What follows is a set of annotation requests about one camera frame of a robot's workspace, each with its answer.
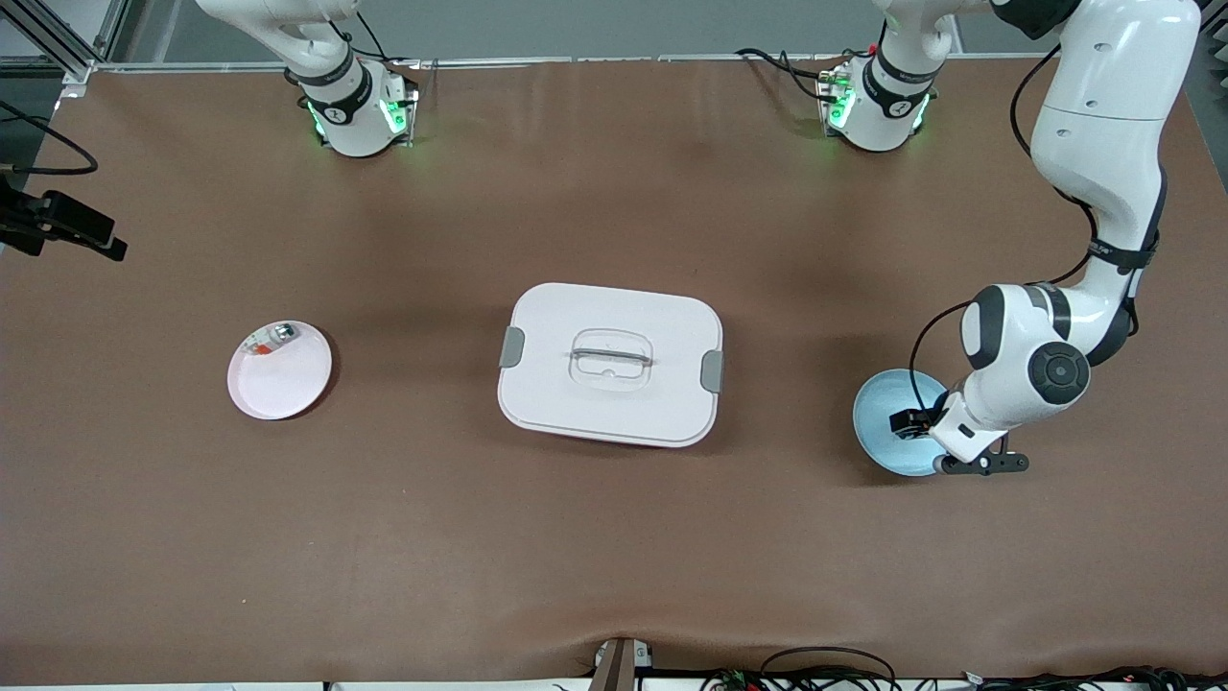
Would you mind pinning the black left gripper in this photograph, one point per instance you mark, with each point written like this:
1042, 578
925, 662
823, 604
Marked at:
923, 423

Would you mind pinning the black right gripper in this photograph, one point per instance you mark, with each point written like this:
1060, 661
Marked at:
21, 223

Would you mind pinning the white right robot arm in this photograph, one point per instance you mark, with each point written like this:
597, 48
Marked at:
350, 125

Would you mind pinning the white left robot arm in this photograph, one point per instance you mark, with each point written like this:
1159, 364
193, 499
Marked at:
1103, 96

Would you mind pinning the light blue round plate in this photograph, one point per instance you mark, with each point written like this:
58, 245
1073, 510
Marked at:
883, 451

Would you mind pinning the small silver metal part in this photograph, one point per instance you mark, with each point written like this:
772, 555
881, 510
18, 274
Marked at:
284, 333

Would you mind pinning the pink round plate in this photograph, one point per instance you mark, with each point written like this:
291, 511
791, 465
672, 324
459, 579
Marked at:
283, 384

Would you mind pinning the white lidded storage box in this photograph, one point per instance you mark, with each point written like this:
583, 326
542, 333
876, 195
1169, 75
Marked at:
614, 403

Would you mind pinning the aluminium frame profile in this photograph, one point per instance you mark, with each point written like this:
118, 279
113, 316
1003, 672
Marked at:
77, 62

